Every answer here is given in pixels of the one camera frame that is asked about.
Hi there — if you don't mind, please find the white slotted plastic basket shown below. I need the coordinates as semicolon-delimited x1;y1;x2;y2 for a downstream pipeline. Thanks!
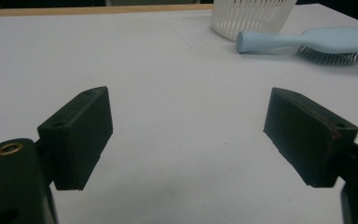
210;0;298;42

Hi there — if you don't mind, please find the light blue hairbrush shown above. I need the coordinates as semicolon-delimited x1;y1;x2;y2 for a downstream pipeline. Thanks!
236;26;358;66

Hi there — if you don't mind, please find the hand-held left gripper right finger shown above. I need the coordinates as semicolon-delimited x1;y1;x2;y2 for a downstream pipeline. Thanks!
263;87;358;189

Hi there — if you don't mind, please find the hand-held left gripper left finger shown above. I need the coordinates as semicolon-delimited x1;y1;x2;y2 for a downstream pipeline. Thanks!
36;86;114;191

